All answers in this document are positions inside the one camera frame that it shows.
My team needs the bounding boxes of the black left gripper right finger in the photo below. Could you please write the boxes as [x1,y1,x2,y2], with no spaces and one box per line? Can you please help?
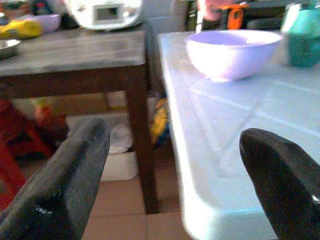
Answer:
[239,127,320,240]

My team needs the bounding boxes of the teal plastic container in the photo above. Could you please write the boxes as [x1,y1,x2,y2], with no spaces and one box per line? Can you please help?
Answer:
[280,2,320,68]

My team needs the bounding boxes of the brown wooden table grey top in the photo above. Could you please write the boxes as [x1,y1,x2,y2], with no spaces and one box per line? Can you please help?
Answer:
[0,22,161,215]

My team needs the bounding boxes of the round steel plate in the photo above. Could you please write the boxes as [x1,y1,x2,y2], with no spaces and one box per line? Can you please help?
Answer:
[0,38,22,61]

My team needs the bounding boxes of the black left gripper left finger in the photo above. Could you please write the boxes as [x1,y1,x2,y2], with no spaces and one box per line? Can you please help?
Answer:
[0,117,111,240]

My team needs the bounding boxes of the white plastic table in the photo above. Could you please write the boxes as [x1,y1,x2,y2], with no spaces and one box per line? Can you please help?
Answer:
[157,30,320,240]

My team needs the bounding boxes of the orange plastic tool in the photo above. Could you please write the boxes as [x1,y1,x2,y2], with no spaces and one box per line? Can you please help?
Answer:
[220,3,250,31]

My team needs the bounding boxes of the brown cardboard box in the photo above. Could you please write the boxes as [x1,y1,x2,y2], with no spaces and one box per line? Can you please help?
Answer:
[49,93,111,116]

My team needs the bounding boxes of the yellow and blue bag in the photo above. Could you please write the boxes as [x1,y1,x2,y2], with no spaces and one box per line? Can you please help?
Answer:
[149,96,171,151]

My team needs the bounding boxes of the red plastic stool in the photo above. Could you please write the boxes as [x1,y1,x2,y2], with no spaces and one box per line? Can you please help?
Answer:
[0,98,54,211]

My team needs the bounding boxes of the white plastic bin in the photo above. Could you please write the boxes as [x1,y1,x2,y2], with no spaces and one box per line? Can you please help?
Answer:
[65,114,139,182]

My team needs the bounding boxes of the yellow kitchen wipes package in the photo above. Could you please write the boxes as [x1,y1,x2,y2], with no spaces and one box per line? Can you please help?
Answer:
[0,19,44,40]

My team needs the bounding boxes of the white rice cooker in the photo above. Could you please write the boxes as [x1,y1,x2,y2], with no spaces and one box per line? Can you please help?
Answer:
[63,0,145,32]

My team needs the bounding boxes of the pink cloth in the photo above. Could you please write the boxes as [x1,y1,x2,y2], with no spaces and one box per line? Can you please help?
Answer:
[197,0,236,22]

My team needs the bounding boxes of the purple plastic bowl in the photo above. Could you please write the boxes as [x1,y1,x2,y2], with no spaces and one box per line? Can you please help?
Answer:
[184,29,284,83]
[29,13,62,34]

